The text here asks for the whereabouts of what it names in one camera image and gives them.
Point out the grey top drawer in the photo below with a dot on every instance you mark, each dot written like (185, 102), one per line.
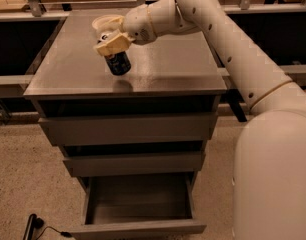
(108, 130)

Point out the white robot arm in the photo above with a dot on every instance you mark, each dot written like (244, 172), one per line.
(269, 180)

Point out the black device on floor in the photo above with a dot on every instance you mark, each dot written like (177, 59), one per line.
(34, 222)

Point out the grey drawer cabinet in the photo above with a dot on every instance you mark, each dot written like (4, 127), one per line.
(173, 75)

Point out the grey middle drawer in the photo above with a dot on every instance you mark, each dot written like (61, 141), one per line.
(134, 164)

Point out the grey open bottom drawer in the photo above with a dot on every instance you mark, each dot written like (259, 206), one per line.
(138, 206)

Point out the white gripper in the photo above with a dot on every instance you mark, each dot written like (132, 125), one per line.
(137, 24)

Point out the blue pepsi can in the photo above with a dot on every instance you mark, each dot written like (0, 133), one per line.
(118, 64)

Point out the white paper bowl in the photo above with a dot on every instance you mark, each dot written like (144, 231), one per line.
(98, 21)

